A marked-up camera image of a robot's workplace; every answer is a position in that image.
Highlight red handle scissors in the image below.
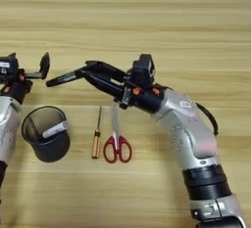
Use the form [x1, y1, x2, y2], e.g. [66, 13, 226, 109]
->
[103, 103, 133, 164]

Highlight white barrel marker pen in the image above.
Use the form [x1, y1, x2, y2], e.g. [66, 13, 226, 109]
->
[41, 119, 70, 139]

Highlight black marker pen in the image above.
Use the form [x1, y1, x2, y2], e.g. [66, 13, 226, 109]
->
[45, 69, 83, 88]

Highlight amber handle screwdriver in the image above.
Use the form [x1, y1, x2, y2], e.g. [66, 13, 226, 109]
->
[91, 105, 103, 160]

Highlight right gripper labelled black box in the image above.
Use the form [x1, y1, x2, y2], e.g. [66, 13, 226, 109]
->
[128, 54, 156, 88]

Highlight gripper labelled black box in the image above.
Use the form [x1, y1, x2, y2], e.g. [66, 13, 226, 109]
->
[0, 55, 20, 83]
[128, 54, 156, 88]

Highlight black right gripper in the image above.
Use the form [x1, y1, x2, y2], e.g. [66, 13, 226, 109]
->
[79, 60, 170, 114]

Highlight left gripper labelled black box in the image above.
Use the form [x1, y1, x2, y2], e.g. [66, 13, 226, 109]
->
[0, 55, 20, 83]

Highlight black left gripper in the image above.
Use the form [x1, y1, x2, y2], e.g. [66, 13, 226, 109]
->
[0, 51, 51, 104]

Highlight black mesh pen cup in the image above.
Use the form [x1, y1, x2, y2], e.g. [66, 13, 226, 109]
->
[21, 105, 71, 163]

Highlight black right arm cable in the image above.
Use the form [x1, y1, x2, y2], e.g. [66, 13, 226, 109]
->
[195, 102, 220, 137]

